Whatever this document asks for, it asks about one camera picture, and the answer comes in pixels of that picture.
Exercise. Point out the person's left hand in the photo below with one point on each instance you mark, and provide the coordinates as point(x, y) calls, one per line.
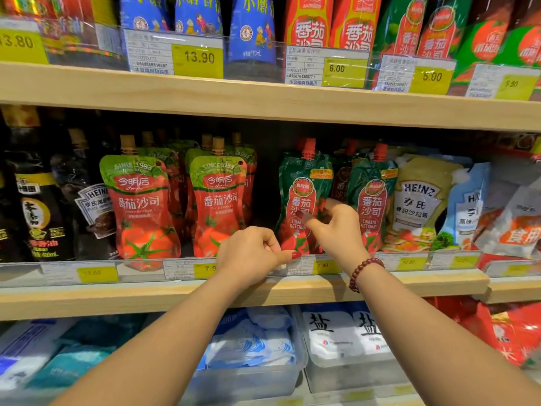
point(247, 257)

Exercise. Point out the black pepper sauce pouch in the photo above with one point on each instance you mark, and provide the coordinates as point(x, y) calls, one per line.
point(95, 207)

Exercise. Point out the teal bag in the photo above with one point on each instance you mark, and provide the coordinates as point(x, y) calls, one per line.
point(72, 363)

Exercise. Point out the person's left thumb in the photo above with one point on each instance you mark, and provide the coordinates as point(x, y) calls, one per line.
point(287, 257)

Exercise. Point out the blue label oil bottle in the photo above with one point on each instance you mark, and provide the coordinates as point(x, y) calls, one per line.
point(143, 10)
point(252, 29)
point(198, 12)

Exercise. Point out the white orange food packet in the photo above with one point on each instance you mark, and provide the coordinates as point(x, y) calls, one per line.
point(515, 228)
point(503, 177)

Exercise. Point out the green pouch with tomato print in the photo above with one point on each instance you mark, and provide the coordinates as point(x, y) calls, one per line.
point(486, 37)
point(526, 42)

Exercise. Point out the row of small price labels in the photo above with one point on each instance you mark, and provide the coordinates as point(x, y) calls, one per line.
point(97, 273)

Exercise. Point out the wooden shelf board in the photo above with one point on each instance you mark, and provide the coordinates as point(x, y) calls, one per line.
point(253, 99)
point(126, 298)
point(515, 289)

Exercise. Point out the white yellow price tag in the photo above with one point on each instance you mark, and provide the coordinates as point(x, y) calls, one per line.
point(416, 76)
point(177, 54)
point(503, 82)
point(21, 44)
point(325, 67)

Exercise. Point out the person's right forearm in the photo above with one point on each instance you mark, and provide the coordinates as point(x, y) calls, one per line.
point(431, 346)

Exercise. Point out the green tomato ketchup pouch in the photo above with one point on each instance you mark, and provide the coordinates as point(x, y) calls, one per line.
point(340, 177)
point(372, 202)
point(302, 185)

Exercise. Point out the white blue wave salt bag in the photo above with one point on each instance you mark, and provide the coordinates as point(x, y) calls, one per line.
point(253, 340)

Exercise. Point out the olive salad dressing pouch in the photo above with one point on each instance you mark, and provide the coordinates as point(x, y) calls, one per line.
point(416, 202)

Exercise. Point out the rows of red tomato pouches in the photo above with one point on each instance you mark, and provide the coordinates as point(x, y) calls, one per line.
point(141, 207)

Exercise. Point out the dark sesame oil bottle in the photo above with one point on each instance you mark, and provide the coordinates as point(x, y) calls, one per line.
point(5, 224)
point(38, 207)

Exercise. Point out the green red sauce pouch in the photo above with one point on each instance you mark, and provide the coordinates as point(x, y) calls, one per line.
point(443, 29)
point(399, 29)

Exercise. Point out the person's right thumb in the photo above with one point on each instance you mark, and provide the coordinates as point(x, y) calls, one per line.
point(307, 218)

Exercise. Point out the red ketchup pouch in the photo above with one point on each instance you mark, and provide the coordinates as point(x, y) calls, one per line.
point(357, 25)
point(307, 23)

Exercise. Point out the person's right hand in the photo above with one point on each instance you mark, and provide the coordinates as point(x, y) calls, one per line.
point(342, 236)

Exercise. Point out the person's left forearm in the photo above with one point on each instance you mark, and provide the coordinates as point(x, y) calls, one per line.
point(169, 346)

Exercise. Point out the clear plastic bin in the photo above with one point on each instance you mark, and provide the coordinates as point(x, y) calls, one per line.
point(351, 374)
point(253, 380)

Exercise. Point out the light blue dressing pouch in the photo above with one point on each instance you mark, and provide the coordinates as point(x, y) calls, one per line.
point(467, 207)

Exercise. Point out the red snack packet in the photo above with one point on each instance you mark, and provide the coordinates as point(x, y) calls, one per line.
point(507, 329)

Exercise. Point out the clear plastic shelf rail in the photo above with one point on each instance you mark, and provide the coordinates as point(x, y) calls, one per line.
point(262, 59)
point(139, 270)

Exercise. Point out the shiny red gold package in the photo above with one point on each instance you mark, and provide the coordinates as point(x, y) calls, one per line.
point(63, 12)

